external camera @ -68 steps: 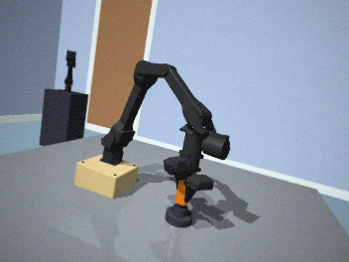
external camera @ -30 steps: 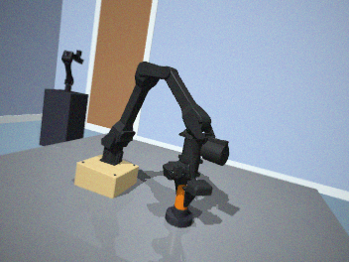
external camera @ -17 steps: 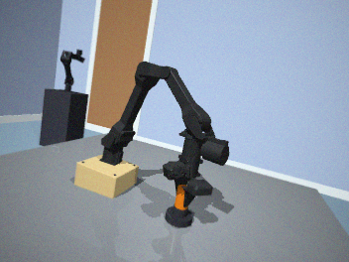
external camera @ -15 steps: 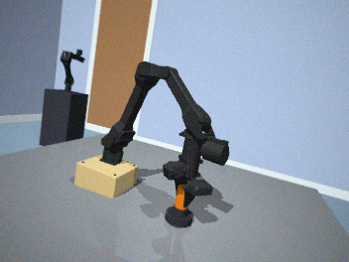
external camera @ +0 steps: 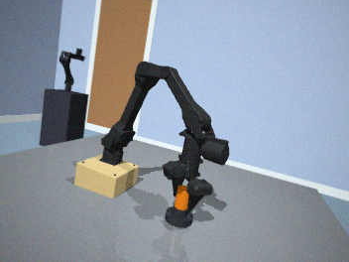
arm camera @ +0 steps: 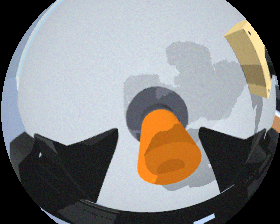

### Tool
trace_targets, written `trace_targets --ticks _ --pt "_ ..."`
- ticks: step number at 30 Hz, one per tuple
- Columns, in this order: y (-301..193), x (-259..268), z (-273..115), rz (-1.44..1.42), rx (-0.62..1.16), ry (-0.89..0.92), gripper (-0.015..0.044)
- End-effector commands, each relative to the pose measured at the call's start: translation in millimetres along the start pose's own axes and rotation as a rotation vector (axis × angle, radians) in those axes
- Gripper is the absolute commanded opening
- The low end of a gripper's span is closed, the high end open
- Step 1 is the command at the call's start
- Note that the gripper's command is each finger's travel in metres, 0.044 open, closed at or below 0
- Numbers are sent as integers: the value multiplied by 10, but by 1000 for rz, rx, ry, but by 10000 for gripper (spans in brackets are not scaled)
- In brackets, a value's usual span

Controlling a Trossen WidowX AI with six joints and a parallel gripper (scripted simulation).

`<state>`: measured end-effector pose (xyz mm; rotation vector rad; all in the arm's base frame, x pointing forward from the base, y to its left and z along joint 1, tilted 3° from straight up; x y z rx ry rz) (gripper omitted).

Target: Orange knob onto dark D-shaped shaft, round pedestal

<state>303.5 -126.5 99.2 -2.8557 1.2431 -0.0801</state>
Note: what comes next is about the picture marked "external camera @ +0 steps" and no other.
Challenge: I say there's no orange knob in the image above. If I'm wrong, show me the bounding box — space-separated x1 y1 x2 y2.
174 185 188 210

